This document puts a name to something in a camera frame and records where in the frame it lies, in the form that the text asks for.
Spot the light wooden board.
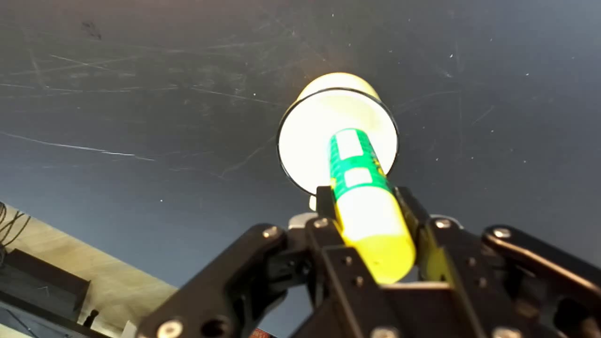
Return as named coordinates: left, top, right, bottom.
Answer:
left=0, top=201, right=178, bottom=338

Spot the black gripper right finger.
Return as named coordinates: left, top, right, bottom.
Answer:
left=394, top=184, right=601, bottom=338

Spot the black box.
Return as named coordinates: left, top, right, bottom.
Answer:
left=0, top=246, right=93, bottom=323

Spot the yellow cup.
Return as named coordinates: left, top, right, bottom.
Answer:
left=273, top=69, right=401, bottom=197

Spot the yellow green paper glue stick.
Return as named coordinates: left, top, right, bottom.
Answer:
left=326, top=126, right=418, bottom=287

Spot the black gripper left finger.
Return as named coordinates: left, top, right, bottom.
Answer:
left=136, top=184, right=390, bottom=338

